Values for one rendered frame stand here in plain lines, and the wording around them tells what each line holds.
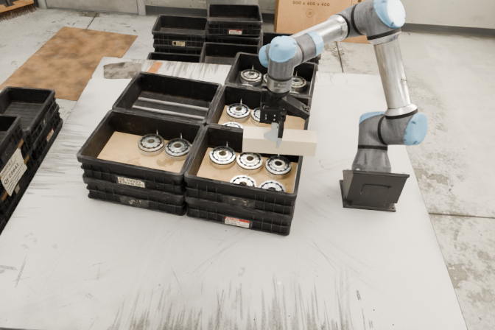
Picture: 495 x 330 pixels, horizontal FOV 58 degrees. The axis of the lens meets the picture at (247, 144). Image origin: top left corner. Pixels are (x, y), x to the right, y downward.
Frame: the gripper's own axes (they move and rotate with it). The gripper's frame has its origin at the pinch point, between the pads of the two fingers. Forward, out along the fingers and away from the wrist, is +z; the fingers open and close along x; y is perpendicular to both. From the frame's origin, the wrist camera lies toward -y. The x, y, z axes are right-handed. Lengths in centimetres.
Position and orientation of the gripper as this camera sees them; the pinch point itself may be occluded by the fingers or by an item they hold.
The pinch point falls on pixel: (279, 138)
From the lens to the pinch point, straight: 147.7
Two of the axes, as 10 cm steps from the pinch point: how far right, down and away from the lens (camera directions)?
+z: -0.5, 7.5, 6.6
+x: -0.4, 6.6, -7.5
